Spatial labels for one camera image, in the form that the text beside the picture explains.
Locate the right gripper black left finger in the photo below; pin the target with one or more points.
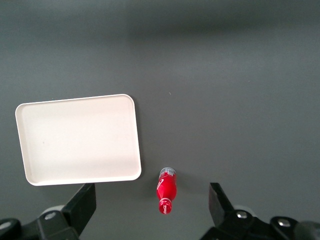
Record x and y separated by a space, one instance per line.
80 207

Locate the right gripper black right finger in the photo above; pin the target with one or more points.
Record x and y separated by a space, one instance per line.
220 207

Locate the red coke bottle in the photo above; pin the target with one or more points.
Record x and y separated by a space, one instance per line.
167 187

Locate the white rectangular tray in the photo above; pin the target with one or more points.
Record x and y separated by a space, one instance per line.
77 140

